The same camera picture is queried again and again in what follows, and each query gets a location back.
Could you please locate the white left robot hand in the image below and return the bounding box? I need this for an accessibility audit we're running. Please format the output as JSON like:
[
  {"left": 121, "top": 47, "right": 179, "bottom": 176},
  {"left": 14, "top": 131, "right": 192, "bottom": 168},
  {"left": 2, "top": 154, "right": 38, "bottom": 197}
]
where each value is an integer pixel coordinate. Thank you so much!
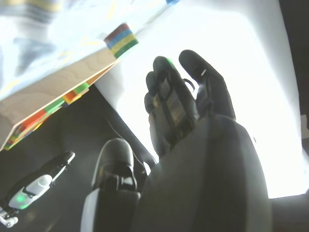
[{"left": 79, "top": 49, "right": 272, "bottom": 232}]

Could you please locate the green cylinder block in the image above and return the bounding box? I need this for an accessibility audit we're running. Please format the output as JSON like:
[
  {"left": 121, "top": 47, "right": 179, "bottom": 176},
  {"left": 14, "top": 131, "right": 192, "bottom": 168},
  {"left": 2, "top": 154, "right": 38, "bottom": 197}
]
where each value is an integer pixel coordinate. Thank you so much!
[{"left": 73, "top": 81, "right": 90, "bottom": 95}]

